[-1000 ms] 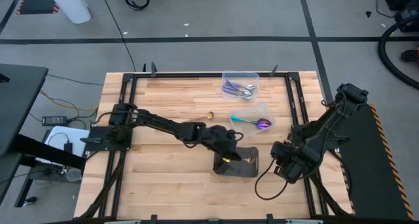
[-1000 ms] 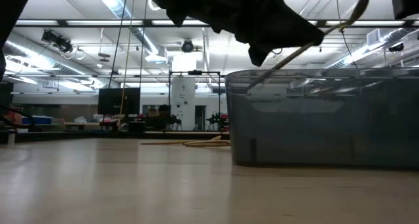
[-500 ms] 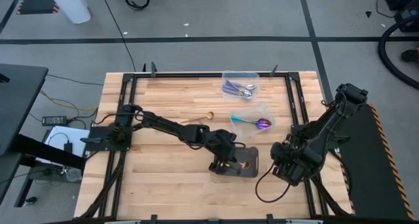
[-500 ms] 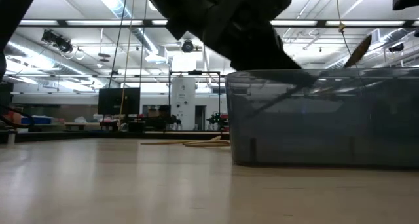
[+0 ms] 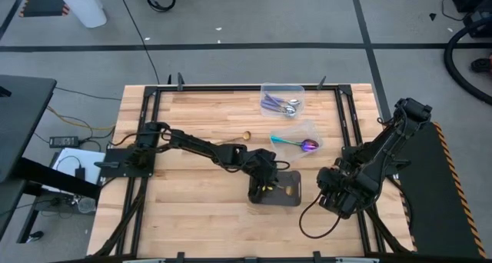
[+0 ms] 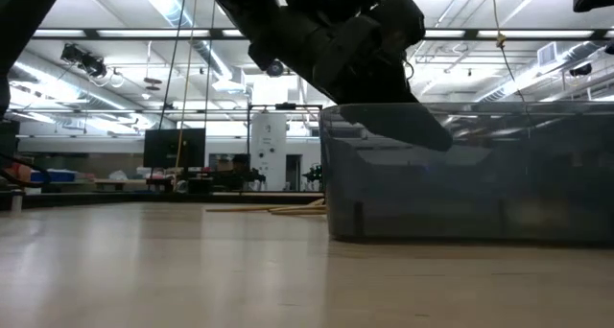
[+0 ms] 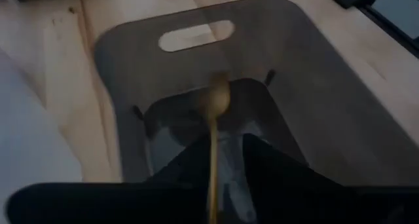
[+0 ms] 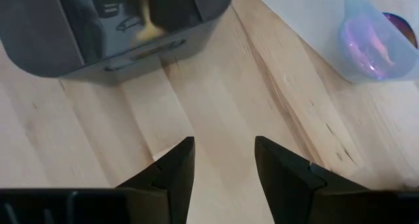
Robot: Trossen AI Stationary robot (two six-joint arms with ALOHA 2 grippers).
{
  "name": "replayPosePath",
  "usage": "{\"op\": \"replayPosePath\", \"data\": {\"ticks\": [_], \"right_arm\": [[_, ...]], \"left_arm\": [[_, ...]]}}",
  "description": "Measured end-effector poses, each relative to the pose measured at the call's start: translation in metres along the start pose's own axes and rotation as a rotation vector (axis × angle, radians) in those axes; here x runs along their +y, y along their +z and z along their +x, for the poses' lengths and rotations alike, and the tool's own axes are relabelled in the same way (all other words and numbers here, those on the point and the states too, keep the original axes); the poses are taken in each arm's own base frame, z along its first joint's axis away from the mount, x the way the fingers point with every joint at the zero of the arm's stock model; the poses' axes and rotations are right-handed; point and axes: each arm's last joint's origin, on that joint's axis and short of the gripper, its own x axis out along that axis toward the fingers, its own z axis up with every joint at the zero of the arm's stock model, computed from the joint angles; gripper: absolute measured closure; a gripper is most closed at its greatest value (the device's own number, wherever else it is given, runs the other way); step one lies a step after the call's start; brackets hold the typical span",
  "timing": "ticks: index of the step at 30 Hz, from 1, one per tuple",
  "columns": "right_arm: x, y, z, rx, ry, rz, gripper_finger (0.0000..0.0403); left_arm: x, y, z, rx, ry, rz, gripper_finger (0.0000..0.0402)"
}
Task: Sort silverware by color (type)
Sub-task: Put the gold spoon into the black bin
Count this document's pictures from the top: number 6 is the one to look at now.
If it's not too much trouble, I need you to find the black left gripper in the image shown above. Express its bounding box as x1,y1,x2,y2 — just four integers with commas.
247,0,455,152

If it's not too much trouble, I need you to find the dark green plant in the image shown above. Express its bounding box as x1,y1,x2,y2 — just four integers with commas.
302,163,323,191

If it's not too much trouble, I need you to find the white cylindrical tank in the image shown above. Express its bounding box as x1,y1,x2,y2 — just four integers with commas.
249,111,288,193

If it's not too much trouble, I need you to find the white air vent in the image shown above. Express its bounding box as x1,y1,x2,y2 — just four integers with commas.
536,41,558,68

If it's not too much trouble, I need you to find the person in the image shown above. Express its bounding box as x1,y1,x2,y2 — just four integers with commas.
229,152,253,191

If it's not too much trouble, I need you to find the wooden bench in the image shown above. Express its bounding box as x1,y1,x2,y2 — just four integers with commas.
93,177,148,192

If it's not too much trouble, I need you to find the blue storage bin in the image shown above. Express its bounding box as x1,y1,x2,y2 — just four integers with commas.
31,169,78,183

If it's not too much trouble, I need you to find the yellow cord with connector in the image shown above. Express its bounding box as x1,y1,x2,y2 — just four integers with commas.
487,0,528,106

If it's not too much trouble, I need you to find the silver ventilation duct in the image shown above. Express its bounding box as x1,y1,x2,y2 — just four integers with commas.
9,49,164,128
469,39,614,111

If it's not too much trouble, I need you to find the black hanging cord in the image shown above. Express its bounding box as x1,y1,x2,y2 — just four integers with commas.
157,0,189,130

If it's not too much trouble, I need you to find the black aluminium rig frame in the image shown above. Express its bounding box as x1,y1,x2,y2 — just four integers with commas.
0,28,614,210

